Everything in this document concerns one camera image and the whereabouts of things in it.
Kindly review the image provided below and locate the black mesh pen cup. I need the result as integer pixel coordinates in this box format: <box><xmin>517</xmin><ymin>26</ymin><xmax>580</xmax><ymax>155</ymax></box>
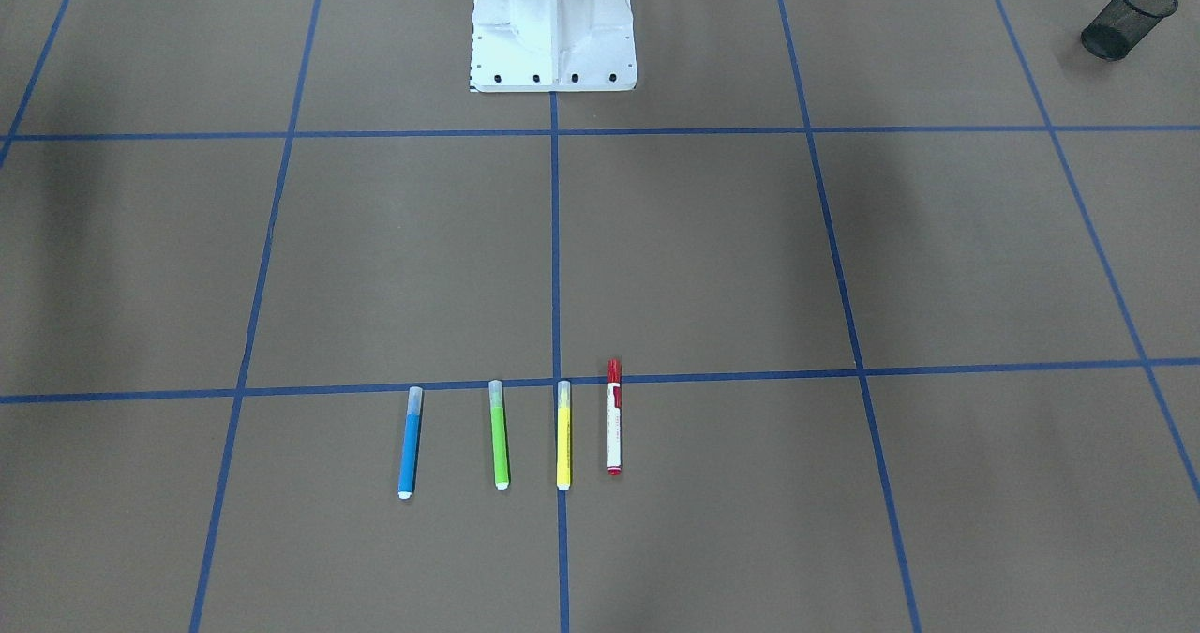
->
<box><xmin>1080</xmin><ymin>0</ymin><xmax>1178</xmax><ymax>62</ymax></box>

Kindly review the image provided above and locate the brown table mat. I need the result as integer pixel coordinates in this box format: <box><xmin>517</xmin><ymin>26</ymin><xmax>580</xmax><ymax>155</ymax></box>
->
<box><xmin>2</xmin><ymin>0</ymin><xmax>1196</xmax><ymax>632</ymax></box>

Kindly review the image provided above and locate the blue marker pen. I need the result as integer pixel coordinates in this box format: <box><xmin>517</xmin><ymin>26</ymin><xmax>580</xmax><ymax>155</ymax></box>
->
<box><xmin>396</xmin><ymin>385</ymin><xmax>424</xmax><ymax>501</ymax></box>

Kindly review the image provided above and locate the red and white marker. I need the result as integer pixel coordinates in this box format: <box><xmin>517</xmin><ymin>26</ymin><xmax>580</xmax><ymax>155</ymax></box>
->
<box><xmin>606</xmin><ymin>358</ymin><xmax>624</xmax><ymax>476</ymax></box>

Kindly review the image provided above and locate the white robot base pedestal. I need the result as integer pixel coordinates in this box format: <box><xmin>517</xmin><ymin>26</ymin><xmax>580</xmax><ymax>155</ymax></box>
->
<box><xmin>469</xmin><ymin>0</ymin><xmax>638</xmax><ymax>92</ymax></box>

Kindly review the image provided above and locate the yellow marker pen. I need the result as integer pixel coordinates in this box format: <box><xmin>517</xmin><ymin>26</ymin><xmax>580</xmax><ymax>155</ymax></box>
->
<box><xmin>554</xmin><ymin>380</ymin><xmax>574</xmax><ymax>492</ymax></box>

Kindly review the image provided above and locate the green marker pen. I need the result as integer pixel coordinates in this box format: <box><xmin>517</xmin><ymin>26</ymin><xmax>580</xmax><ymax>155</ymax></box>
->
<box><xmin>487</xmin><ymin>378</ymin><xmax>511</xmax><ymax>492</ymax></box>

